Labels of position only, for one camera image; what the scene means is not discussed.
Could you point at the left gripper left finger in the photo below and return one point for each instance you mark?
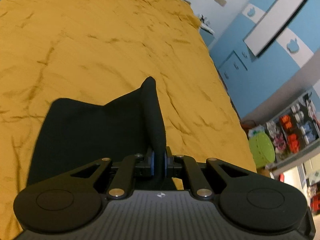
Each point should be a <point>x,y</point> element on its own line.
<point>145,162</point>

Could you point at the blue nightstand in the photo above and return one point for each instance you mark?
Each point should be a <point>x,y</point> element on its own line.
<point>206,31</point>

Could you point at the shoe shelf rack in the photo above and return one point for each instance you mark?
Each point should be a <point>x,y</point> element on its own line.
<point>294,132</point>

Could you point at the blue wardrobe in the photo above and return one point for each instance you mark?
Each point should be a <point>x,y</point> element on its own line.
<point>250,80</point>

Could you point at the black pants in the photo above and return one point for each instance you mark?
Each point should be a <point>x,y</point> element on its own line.
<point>76,133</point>

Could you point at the yellow bed cover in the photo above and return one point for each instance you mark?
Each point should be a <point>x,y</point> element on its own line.
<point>95,51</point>

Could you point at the wardrobe mirror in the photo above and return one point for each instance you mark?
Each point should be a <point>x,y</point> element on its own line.
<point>270,25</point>

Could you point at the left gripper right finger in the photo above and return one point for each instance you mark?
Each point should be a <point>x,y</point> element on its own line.
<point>172,168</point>

